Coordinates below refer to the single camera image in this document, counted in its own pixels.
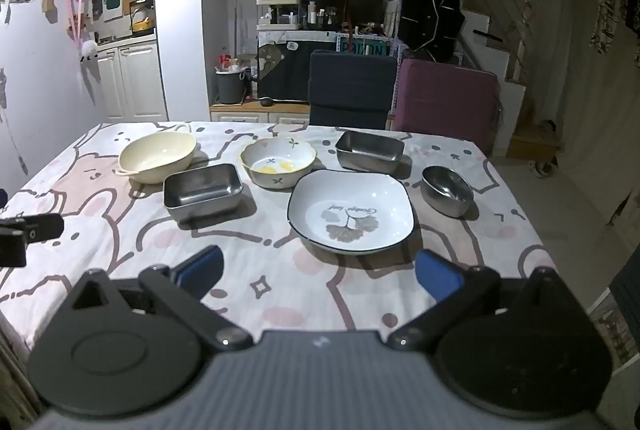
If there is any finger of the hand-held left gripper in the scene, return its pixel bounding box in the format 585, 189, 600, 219
0, 212, 65, 245

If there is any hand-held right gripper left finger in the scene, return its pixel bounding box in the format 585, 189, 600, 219
70, 245, 254, 352

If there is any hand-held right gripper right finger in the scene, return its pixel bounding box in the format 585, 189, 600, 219
387, 249, 576, 352

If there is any steel rectangular container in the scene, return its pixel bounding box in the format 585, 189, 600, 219
334, 130, 405, 174
163, 163, 244, 225

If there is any oval steel bowl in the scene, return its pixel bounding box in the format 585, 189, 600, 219
420, 165, 475, 218

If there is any white square leaf-print plate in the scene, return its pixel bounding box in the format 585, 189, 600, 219
286, 169, 416, 256

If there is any cream bowl with handles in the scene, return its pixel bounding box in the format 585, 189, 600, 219
114, 122, 198, 184

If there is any floral bowl with yellow rim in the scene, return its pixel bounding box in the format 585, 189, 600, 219
239, 136, 318, 189

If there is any cartoon printed tablecloth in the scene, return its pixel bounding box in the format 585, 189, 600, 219
0, 121, 558, 351

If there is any low wooden cabinet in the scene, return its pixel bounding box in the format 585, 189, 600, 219
210, 102, 311, 127

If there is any white kitchen cabinet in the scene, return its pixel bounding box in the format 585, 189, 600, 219
95, 42, 168, 121

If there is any purple chair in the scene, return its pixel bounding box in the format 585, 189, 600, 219
395, 57, 502, 156

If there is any grey trash bin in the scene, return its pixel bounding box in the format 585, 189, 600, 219
215, 69, 247, 105

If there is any dark blue chair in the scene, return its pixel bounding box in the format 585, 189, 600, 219
308, 49, 398, 131

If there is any pink ribbon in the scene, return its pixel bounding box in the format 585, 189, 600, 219
64, 0, 86, 43

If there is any yellow pot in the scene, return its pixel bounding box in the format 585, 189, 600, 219
131, 7, 156, 33

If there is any teal lettered box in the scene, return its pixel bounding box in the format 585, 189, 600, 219
336, 35, 390, 58

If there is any white organiser shelf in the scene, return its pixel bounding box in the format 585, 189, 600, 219
256, 0, 304, 30

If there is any black jacket with white trim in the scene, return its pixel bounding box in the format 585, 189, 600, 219
397, 0, 466, 63

